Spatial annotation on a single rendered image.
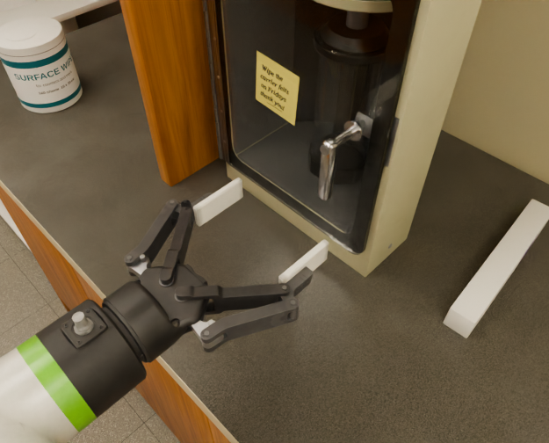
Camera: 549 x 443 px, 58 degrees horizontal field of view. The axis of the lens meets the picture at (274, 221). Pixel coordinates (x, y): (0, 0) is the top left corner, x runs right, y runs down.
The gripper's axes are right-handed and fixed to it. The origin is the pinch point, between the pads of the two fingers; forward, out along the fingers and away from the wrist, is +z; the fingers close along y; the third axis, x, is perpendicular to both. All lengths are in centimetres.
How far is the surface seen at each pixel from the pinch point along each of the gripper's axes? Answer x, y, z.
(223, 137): 9.6, 25.1, 13.3
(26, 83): 13, 69, -1
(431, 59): -15.3, -5.4, 17.4
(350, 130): -6.3, -0.3, 12.3
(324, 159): -4.3, 0.0, 8.2
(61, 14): 22, 111, 27
